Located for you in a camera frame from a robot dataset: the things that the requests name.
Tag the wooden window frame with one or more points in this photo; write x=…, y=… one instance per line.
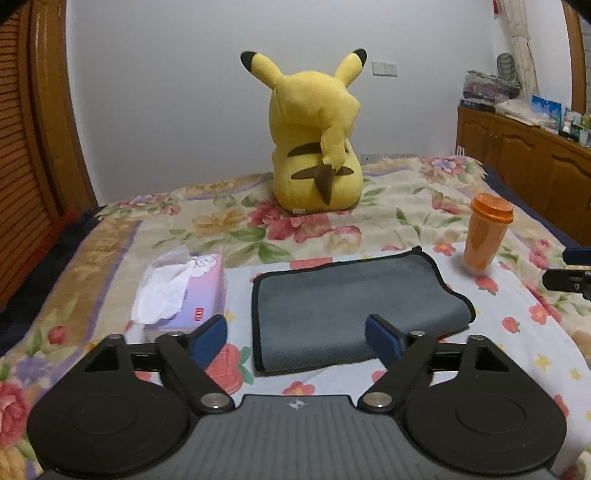
x=577, y=55

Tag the yellow plush toy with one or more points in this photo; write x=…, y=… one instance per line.
x=314, y=138

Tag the wooden cabinet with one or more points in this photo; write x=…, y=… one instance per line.
x=526, y=161

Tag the pink tissue box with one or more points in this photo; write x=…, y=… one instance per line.
x=184, y=300

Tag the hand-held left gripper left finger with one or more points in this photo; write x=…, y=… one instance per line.
x=210, y=340

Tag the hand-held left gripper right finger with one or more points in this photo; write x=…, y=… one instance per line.
x=383, y=342

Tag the white wall switch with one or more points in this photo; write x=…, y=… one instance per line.
x=384, y=69

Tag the small bottles on cabinet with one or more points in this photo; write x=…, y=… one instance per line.
x=576, y=127

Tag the stack of magazines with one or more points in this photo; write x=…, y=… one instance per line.
x=489, y=90

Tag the wooden wardrobe with slatted door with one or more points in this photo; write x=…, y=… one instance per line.
x=32, y=138

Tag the white fruit-print sheet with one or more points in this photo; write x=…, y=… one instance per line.
x=508, y=332

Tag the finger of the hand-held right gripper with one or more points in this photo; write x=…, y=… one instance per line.
x=568, y=282
x=579, y=256

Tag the floral blanket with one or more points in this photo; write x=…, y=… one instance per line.
x=161, y=226

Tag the grey round fan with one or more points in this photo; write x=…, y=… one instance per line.
x=507, y=64

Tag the pile of papers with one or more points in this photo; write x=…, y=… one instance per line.
x=526, y=115

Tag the pale curtain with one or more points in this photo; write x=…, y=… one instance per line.
x=521, y=41

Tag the orange plastic cup with lid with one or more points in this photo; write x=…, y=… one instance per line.
x=485, y=235

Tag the blue printed box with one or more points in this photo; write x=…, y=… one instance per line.
x=547, y=107

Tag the grey towel with black edge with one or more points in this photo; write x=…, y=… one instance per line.
x=355, y=304

